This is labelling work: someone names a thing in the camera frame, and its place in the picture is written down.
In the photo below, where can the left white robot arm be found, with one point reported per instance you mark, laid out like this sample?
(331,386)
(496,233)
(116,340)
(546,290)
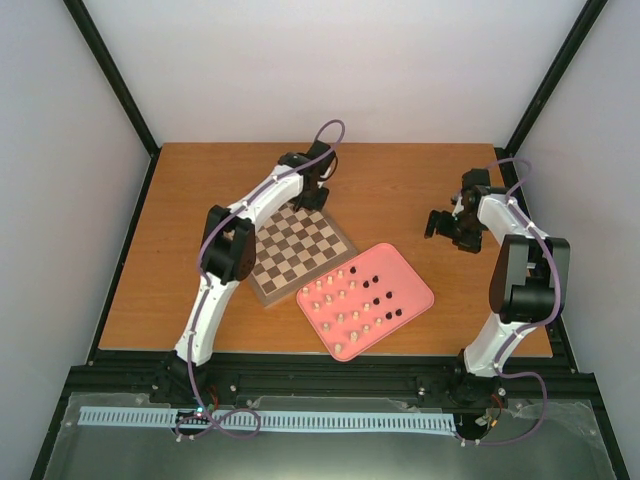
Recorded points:
(228,251)

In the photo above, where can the light blue cable duct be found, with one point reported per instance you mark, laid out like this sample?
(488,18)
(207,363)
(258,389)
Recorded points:
(270,421)

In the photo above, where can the black aluminium frame rail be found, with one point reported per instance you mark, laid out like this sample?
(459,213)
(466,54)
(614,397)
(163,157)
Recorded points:
(236,378)

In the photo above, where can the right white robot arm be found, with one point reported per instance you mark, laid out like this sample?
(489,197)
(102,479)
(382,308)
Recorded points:
(528,286)

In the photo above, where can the black corner post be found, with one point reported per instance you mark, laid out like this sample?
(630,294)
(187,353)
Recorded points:
(572,43)
(100,51)

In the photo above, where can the right black corner post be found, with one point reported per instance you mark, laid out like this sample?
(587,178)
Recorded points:
(572,43)

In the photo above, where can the wooden chess board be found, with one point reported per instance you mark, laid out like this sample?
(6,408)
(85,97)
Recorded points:
(292,248)

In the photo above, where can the pink plastic tray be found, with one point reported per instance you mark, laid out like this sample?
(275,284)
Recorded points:
(364,300)

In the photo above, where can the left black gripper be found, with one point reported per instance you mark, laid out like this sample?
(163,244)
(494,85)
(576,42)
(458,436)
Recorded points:
(316,205)

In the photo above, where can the left black corner post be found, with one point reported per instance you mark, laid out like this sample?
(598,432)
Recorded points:
(100,51)

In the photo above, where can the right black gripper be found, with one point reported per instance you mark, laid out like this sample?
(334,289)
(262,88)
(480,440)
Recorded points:
(470,244)

